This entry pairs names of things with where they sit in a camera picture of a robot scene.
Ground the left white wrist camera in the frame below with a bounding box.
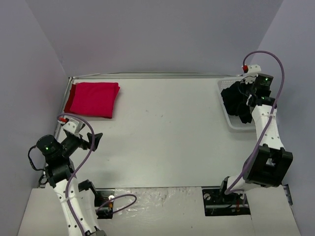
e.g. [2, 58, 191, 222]
[62, 118, 84, 137]

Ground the black t shirt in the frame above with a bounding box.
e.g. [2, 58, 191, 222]
[220, 81, 252, 124]

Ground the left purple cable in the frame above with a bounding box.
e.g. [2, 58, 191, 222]
[57, 114, 138, 236]

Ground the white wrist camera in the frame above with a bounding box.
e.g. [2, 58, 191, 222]
[242, 64, 261, 75]
[62, 118, 84, 137]

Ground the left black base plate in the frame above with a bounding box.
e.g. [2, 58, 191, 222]
[94, 189, 116, 219]

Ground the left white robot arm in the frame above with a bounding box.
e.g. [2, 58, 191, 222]
[31, 132, 105, 236]

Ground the white plastic basket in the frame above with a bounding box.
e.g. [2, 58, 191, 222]
[216, 77, 255, 133]

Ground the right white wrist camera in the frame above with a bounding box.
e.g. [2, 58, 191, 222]
[242, 64, 261, 75]

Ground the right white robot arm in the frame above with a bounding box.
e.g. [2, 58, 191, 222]
[218, 73, 293, 203]

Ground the folded red t shirt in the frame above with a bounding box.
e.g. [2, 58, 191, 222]
[63, 82, 120, 119]

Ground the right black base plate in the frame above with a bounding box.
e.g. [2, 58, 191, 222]
[202, 187, 251, 217]

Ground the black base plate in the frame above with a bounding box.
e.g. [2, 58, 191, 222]
[94, 189, 116, 219]
[202, 187, 251, 217]

